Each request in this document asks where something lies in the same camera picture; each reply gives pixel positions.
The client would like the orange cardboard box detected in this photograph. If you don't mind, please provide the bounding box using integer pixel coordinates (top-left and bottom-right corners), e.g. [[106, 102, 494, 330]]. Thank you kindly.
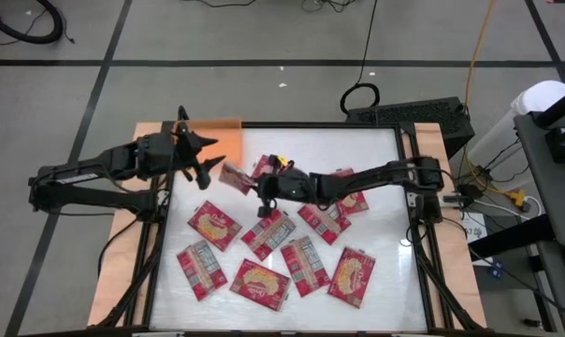
[[172, 117, 243, 172]]

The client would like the black power cable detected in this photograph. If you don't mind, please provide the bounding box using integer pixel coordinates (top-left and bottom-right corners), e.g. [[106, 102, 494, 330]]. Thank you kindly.
[[339, 0, 382, 116]]

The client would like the white plastic bin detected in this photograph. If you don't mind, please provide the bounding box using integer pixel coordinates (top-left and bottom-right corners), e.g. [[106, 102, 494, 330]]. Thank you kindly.
[[467, 79, 565, 192]]

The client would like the red Orville popcorn bag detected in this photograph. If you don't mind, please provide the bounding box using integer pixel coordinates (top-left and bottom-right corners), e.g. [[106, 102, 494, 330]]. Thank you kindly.
[[218, 161, 258, 197], [297, 201, 353, 246], [331, 167, 370, 217], [176, 239, 229, 302], [240, 209, 297, 262], [327, 246, 377, 309], [250, 154, 279, 182], [280, 235, 332, 299], [229, 258, 292, 313], [187, 199, 243, 253]]

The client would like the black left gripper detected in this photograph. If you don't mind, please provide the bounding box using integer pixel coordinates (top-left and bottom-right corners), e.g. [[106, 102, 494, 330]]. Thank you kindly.
[[137, 124, 226, 191]]

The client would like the thick black hose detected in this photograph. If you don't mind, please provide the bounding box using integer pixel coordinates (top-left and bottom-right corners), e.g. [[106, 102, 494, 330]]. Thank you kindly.
[[0, 0, 65, 47]]

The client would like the black perforated computer case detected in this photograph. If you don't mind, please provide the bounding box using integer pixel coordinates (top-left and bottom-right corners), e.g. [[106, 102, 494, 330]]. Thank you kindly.
[[345, 95, 476, 160]]

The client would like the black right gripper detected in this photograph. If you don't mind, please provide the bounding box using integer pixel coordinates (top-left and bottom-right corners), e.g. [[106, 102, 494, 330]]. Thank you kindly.
[[252, 154, 319, 219]]

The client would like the white power strip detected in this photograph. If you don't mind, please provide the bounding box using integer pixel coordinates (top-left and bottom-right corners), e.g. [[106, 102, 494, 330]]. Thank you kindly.
[[441, 191, 475, 207]]

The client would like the black power adapter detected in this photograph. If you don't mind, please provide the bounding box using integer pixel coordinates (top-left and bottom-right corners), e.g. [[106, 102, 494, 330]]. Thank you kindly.
[[457, 183, 483, 200]]

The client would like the light wooden base board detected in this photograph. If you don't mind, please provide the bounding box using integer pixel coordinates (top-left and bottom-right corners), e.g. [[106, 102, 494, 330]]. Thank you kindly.
[[86, 120, 488, 329]]

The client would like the white paper sheet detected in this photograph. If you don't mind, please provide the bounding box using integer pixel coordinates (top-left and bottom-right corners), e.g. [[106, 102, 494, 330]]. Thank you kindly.
[[462, 210, 497, 268]]

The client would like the black aluminium table frame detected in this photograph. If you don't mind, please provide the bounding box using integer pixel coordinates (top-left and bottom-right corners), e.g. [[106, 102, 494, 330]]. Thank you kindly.
[[93, 106, 487, 337]]

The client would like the yellow extension cable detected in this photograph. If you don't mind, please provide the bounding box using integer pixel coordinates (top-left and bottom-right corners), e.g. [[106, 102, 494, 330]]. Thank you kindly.
[[463, 0, 531, 212]]

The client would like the dark grey side table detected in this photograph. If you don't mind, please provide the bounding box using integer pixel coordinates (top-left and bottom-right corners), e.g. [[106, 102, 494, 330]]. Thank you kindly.
[[469, 111, 565, 337]]

